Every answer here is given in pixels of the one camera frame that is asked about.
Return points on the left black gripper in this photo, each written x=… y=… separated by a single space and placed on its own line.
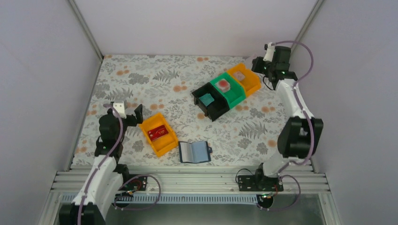
x=131 y=118

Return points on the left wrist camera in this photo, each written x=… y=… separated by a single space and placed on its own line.
x=119 y=108

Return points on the red VIP card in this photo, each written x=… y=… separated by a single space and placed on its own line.
x=157 y=132

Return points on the far orange bin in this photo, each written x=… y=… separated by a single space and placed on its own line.
x=251 y=83

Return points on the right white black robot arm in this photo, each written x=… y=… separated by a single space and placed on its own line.
x=300 y=135

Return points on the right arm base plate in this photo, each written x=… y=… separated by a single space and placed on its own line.
x=251 y=183

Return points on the blue card holder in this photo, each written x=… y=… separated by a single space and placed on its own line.
x=195 y=152

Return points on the orange bin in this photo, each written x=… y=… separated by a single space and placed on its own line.
x=251 y=83
x=164 y=144

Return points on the black bin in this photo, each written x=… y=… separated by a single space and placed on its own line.
x=217 y=108

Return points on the card in far orange bin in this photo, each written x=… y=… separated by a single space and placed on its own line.
x=239 y=76

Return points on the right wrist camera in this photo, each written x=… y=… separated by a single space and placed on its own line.
x=270 y=50

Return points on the near orange bin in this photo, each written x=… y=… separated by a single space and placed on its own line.
x=164 y=144

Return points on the green bin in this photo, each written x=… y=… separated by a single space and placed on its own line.
x=234 y=95

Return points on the aluminium rail frame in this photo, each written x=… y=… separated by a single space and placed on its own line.
x=201 y=179

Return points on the floral table mat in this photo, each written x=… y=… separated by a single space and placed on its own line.
x=243 y=136

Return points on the teal card in black bin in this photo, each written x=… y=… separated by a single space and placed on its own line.
x=206 y=99

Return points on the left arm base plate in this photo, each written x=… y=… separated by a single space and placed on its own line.
x=134 y=183

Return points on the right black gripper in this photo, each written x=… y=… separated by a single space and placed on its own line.
x=257 y=64

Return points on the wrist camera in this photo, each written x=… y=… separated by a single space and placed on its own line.
x=270 y=50
x=119 y=108

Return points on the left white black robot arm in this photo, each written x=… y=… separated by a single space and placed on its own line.
x=91 y=204

